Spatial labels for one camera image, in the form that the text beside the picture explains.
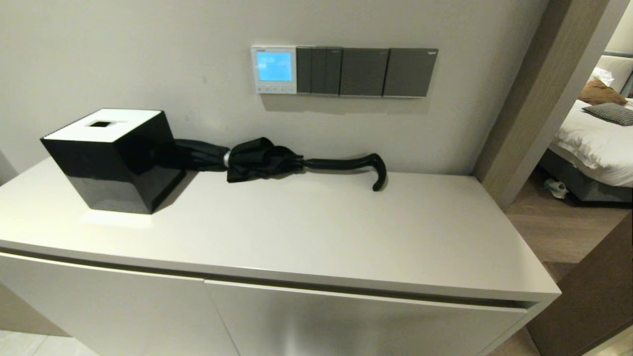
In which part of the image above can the wooden door frame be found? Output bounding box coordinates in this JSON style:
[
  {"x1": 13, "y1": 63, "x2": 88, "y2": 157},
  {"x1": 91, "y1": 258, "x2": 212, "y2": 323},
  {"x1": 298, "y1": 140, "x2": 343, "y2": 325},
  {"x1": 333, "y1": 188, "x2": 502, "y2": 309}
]
[{"x1": 472, "y1": 0, "x2": 631, "y2": 208}]

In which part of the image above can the shoe on floor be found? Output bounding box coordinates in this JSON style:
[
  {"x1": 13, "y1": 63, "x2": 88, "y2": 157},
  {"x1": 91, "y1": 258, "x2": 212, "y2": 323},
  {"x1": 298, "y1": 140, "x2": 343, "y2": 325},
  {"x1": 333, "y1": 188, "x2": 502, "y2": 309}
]
[{"x1": 544, "y1": 178, "x2": 568, "y2": 199}]

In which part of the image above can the black folded umbrella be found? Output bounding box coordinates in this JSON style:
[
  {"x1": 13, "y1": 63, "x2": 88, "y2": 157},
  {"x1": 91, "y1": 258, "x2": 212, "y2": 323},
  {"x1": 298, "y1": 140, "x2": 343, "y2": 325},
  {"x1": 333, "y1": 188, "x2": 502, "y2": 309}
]
[{"x1": 174, "y1": 137, "x2": 387, "y2": 192}]

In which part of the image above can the grey triple wall switch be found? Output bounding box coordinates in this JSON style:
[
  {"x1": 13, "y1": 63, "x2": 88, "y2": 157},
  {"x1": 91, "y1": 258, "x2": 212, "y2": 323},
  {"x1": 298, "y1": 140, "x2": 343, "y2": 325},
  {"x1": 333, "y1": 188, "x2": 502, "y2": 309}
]
[{"x1": 296, "y1": 47, "x2": 343, "y2": 95}]

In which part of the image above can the checkered pillow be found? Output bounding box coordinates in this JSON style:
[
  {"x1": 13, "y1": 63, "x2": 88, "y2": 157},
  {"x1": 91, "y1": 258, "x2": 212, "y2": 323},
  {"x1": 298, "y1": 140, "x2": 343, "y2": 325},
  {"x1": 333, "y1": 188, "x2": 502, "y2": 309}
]
[{"x1": 582, "y1": 103, "x2": 633, "y2": 126}]

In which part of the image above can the grey wall switch with logo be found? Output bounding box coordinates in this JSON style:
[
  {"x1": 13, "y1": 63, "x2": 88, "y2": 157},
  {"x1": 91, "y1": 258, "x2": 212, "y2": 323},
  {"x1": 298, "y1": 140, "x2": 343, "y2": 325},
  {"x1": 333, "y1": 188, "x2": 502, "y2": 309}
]
[{"x1": 383, "y1": 48, "x2": 439, "y2": 98}]

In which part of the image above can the dark wooden door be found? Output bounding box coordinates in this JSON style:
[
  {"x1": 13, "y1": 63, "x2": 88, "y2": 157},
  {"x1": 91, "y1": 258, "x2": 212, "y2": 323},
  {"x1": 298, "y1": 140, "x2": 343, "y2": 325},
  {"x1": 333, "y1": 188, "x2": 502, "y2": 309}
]
[{"x1": 525, "y1": 210, "x2": 633, "y2": 356}]

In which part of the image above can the narrow white cabinet door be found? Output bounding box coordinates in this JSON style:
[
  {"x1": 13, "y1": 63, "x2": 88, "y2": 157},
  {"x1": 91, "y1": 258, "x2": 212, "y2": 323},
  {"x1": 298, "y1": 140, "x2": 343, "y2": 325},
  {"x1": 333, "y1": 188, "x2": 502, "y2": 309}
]
[{"x1": 0, "y1": 252, "x2": 240, "y2": 356}]

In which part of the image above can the white wall thermostat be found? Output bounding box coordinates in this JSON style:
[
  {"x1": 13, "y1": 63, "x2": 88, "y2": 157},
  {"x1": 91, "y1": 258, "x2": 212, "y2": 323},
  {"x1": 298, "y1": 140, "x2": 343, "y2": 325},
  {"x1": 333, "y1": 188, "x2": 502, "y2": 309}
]
[{"x1": 251, "y1": 46, "x2": 297, "y2": 94}]

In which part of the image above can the bed with white duvet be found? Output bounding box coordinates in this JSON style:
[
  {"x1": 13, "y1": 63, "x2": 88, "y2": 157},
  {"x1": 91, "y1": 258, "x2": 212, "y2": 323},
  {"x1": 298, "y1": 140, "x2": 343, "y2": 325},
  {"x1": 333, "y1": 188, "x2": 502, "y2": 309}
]
[{"x1": 538, "y1": 98, "x2": 633, "y2": 204}]

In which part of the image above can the plain grey wall switch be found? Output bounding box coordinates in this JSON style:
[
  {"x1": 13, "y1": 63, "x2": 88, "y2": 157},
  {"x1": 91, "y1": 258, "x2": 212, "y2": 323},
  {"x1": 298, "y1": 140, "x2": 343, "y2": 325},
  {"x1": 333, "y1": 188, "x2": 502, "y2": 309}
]
[{"x1": 340, "y1": 48, "x2": 390, "y2": 97}]

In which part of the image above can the black tissue box white top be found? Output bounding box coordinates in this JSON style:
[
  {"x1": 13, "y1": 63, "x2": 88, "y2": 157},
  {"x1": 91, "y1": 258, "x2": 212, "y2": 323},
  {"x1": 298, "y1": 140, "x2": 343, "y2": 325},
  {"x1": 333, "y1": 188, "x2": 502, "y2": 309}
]
[{"x1": 41, "y1": 109, "x2": 186, "y2": 215}]

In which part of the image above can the white pillow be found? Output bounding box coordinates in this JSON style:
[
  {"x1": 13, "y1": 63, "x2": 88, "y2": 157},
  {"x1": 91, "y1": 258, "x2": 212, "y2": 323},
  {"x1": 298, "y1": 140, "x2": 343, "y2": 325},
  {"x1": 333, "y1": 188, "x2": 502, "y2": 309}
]
[{"x1": 589, "y1": 67, "x2": 615, "y2": 88}]

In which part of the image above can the wide white cabinet door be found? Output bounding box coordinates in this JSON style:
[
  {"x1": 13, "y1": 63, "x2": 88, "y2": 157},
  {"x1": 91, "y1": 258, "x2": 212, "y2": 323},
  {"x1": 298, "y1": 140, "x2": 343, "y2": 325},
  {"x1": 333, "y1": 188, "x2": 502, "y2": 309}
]
[{"x1": 204, "y1": 280, "x2": 528, "y2": 356}]

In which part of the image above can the white cabinet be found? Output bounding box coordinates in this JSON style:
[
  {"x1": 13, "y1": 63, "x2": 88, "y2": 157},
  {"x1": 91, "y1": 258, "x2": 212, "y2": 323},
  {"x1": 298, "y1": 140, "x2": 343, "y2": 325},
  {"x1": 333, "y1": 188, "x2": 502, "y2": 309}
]
[{"x1": 0, "y1": 157, "x2": 562, "y2": 356}]

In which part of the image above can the brown pillow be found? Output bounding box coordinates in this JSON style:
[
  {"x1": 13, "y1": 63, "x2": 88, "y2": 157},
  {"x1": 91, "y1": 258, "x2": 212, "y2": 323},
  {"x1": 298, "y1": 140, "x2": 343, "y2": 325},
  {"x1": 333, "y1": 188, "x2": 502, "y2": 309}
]
[{"x1": 579, "y1": 78, "x2": 629, "y2": 106}]

